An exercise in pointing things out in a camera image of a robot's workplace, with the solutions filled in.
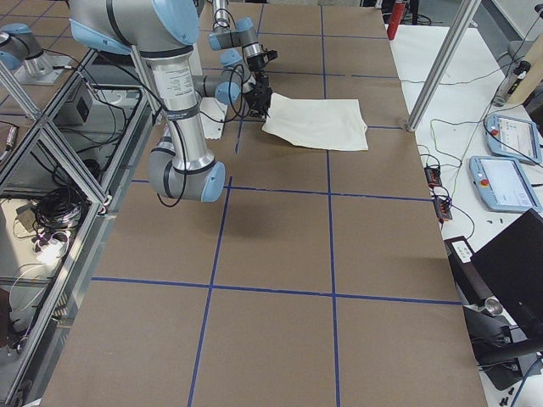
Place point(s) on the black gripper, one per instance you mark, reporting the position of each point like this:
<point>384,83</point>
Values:
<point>255,63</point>
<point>259,96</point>

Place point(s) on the cream long-sleeve cat shirt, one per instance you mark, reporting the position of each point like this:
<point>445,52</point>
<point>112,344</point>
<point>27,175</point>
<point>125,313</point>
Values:
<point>330,124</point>

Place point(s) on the black monitor on arm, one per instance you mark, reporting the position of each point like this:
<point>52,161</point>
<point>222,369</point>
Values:
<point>511,267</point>

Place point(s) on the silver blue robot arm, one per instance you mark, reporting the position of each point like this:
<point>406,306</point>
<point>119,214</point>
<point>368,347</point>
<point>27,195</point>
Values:
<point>228,33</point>
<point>164,33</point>

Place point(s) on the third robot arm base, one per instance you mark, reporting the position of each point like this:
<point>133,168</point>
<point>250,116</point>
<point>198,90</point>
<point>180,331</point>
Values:
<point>23,56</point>

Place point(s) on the red fire extinguisher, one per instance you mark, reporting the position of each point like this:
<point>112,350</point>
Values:
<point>395,18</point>

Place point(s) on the far orange circuit board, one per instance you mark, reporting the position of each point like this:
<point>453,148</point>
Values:
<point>433,176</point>

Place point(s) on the orange circuit board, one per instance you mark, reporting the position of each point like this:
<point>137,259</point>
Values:
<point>433,176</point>
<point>442,208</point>

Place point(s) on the near orange circuit board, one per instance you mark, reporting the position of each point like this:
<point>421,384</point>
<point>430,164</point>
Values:
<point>442,208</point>

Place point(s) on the far blue teach pendant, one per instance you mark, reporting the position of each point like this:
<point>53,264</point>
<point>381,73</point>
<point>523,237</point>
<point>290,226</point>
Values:
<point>512,137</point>

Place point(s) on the blue teach pendant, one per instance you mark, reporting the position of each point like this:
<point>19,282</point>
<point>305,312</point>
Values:
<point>512,137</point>
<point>502,185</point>

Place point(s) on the clear bottle on desk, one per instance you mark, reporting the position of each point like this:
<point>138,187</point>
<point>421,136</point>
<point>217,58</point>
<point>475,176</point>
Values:
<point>510,83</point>

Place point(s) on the near blue teach pendant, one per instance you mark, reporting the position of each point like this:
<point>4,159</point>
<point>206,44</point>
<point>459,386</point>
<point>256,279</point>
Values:
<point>502,185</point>

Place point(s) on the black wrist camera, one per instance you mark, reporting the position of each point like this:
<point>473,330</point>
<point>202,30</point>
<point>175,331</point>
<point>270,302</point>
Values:
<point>269,55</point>

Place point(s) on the grey aluminium frame post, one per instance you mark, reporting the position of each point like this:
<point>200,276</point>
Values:
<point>453,38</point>

